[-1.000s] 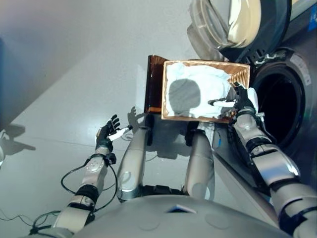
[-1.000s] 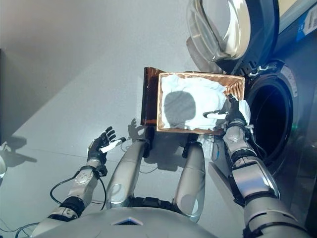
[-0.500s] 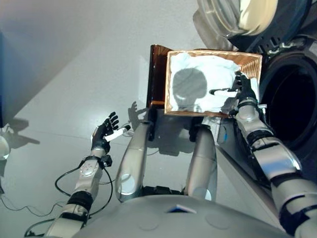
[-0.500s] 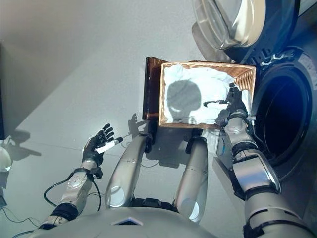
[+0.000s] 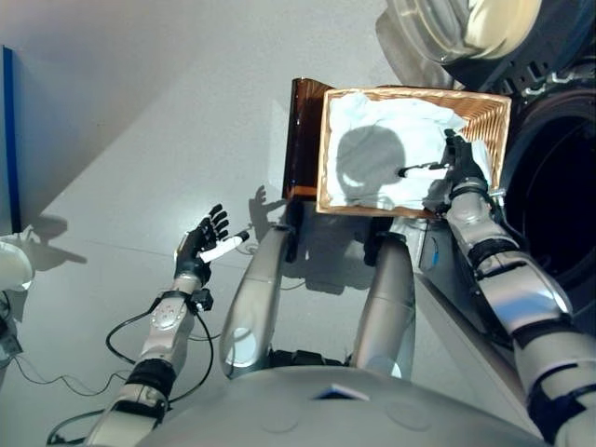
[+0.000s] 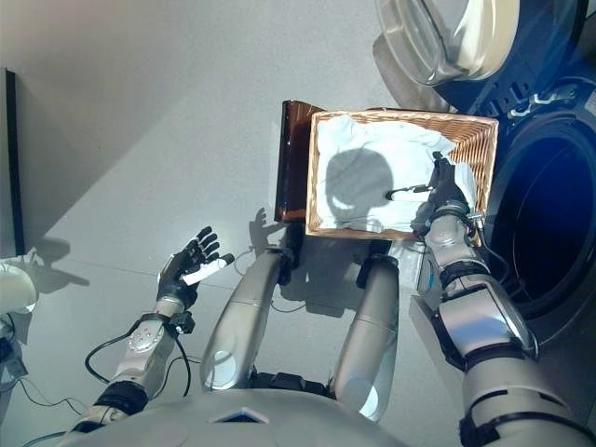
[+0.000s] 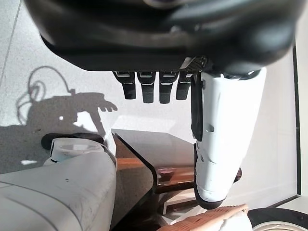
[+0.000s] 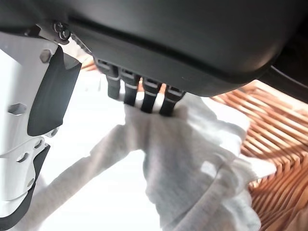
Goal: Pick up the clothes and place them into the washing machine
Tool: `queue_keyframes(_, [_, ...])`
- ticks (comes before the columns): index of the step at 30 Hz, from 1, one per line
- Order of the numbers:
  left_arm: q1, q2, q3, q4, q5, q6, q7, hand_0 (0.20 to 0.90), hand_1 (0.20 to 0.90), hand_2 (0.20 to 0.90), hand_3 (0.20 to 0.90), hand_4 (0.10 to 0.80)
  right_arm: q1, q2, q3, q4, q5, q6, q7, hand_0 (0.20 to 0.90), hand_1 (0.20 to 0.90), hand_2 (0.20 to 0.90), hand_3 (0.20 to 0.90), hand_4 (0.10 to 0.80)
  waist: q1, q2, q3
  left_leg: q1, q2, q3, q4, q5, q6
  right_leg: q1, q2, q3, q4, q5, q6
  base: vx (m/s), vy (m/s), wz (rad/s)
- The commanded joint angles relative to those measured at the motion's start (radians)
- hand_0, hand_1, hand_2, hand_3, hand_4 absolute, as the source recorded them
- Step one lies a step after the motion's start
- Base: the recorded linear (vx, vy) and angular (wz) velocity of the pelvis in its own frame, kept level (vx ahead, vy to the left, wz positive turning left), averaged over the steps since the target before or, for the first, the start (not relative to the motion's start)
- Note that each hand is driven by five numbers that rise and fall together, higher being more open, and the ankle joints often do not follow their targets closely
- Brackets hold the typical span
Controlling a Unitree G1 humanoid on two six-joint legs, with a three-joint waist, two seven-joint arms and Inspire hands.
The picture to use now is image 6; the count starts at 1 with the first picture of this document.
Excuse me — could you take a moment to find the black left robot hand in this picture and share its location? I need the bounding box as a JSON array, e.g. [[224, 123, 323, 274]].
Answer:
[[156, 226, 237, 311]]

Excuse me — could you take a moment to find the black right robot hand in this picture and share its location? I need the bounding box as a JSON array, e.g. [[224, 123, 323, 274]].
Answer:
[[384, 151, 471, 216]]

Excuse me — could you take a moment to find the woven wicker laundry basket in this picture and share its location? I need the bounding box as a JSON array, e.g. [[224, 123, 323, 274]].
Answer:
[[305, 109, 499, 248]]

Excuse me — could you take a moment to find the white basket liner cloth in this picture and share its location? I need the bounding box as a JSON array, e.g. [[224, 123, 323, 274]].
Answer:
[[316, 115, 479, 233]]

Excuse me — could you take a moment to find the grey front-load washing machine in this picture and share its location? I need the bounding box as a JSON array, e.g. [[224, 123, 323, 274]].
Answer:
[[465, 0, 596, 406]]

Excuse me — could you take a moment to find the round glass washer door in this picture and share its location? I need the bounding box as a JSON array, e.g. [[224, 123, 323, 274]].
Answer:
[[372, 0, 589, 115]]

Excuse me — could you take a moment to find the grey robot torso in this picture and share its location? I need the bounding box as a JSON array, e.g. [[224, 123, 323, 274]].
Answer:
[[27, 388, 413, 447]]

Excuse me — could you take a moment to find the brown glossy stool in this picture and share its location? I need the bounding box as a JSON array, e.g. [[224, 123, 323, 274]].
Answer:
[[273, 99, 327, 224]]

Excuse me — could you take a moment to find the white cylindrical object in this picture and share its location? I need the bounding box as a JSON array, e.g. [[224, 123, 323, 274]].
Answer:
[[0, 259, 38, 315]]

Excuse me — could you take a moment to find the silver right robot leg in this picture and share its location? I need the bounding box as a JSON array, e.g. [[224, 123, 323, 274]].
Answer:
[[329, 253, 401, 423]]

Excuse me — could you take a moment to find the grey board with dark edge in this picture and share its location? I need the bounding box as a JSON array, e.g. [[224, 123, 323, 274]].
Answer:
[[0, 68, 26, 256]]

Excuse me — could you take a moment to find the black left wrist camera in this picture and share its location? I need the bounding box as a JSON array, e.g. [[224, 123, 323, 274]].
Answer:
[[169, 311, 196, 335]]

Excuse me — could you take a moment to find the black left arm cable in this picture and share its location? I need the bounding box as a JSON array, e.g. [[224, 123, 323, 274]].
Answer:
[[85, 325, 192, 398]]

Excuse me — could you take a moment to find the thin floor cable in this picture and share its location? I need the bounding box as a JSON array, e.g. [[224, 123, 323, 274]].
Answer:
[[232, 250, 309, 314]]

